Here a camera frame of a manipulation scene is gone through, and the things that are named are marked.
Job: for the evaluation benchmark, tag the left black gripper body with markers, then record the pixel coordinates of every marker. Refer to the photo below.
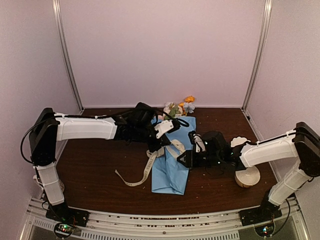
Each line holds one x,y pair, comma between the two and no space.
141,134

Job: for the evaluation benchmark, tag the cream rose fake flower stem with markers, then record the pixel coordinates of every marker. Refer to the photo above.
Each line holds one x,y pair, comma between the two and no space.
173,109

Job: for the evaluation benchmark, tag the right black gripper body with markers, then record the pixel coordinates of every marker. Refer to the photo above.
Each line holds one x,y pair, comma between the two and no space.
212,160

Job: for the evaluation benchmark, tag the left aluminium frame post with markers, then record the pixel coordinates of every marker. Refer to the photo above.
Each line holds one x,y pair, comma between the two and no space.
65,53

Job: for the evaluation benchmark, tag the front aluminium rail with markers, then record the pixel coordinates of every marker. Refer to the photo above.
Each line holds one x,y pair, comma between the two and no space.
223,225

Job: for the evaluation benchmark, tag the right aluminium frame post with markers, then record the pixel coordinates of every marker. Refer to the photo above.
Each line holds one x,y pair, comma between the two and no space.
264,30

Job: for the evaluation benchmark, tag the orange fake flower stem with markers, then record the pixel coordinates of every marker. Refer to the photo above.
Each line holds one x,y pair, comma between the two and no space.
187,100

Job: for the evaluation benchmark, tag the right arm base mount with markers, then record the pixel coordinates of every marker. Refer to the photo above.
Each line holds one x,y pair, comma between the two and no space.
257,215

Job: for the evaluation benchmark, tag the scalloped white bowl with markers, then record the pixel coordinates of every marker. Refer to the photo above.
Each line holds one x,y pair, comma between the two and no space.
236,141

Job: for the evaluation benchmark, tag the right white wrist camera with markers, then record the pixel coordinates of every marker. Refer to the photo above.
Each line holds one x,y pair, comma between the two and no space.
197,142

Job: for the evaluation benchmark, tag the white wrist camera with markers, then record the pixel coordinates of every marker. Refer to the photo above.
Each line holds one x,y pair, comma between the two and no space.
197,142
166,126

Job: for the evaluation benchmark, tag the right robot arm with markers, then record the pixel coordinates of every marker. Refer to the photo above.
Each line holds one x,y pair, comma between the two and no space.
301,144

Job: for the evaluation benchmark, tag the beige printed ribbon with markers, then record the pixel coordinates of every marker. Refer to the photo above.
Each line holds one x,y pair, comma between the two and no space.
151,160

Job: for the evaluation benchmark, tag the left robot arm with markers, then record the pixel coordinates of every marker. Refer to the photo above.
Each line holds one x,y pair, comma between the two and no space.
52,127

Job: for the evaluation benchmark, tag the light blue fake flower stem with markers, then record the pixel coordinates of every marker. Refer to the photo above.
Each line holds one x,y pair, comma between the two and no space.
188,108

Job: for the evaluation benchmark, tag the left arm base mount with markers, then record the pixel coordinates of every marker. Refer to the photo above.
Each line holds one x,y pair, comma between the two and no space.
70,216

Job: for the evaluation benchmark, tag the round white bowl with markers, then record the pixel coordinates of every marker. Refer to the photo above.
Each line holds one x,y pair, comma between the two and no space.
247,178

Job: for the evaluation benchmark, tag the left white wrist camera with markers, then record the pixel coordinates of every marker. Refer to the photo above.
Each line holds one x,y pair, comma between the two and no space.
166,126

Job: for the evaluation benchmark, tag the patterned cup orange inside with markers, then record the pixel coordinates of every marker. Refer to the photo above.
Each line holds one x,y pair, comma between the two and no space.
39,183

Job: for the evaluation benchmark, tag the blue wrapping paper sheet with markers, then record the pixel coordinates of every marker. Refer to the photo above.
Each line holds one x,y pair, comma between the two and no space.
168,175

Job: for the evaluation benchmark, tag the aluminium frame post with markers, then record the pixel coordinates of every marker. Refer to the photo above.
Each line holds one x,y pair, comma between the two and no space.
264,30
65,53

